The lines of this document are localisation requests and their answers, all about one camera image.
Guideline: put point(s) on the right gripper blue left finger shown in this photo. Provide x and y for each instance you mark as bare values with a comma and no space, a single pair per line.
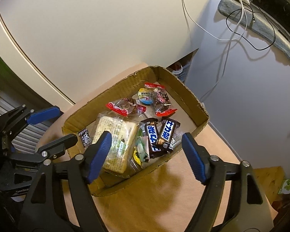
44,207

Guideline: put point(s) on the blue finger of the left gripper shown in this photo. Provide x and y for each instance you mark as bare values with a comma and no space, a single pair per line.
57,148
43,115

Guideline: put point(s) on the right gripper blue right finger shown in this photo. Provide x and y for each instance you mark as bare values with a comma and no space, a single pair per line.
247,208

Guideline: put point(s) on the red brown snack bag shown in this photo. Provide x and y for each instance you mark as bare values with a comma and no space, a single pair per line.
126,107

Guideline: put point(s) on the orange blue snack packet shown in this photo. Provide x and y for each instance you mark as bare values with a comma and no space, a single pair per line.
145,96

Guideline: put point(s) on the red dark round snack bag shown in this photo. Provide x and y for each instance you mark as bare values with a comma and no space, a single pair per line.
161,102

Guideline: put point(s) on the black white candy wrapper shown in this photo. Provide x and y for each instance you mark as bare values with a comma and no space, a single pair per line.
85,137

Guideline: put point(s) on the yellow candy packet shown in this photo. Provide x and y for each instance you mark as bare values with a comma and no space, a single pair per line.
138,160

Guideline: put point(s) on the wooden side table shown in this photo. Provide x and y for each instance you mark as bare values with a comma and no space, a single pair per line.
271,179

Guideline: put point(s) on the clear wrapped biscuit pack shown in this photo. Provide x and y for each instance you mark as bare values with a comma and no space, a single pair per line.
123,131

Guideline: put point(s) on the beige table cloth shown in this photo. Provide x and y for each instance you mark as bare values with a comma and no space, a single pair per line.
164,196

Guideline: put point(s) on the open cardboard box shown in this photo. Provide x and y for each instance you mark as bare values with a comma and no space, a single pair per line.
190,113

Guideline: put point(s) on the black chocolate bar left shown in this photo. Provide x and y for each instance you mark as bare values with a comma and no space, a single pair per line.
149,128

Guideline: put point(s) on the black chocolate bar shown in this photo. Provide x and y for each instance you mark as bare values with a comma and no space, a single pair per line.
149,128
168,128

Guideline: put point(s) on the black chocolate bar right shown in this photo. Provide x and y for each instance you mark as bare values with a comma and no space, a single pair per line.
168,128

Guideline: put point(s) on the white plastic basket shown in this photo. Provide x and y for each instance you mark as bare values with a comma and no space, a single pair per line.
180,70

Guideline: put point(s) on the grey window sill mat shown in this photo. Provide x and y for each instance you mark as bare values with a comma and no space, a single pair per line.
232,10

